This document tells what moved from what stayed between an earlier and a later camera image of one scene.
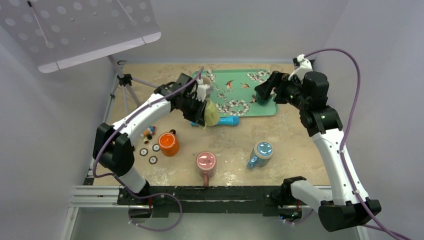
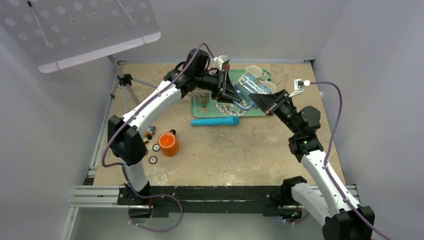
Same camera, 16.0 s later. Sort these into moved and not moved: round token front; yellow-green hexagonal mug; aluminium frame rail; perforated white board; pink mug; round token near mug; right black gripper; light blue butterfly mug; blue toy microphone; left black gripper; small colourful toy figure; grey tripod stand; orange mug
Moved: yellow-green hexagonal mug; right black gripper; light blue butterfly mug; left black gripper; pink mug
Not moved: grey tripod stand; round token near mug; orange mug; perforated white board; blue toy microphone; small colourful toy figure; round token front; aluminium frame rail
